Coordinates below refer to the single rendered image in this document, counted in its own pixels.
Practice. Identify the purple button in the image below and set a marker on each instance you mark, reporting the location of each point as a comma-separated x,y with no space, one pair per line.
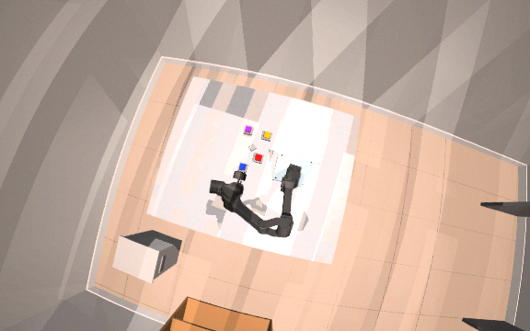
248,130

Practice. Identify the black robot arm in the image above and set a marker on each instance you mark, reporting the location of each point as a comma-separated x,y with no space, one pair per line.
232,203

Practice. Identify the red button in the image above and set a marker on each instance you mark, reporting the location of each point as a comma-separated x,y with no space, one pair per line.
258,158

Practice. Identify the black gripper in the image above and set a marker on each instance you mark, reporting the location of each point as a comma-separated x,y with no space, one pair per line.
239,176

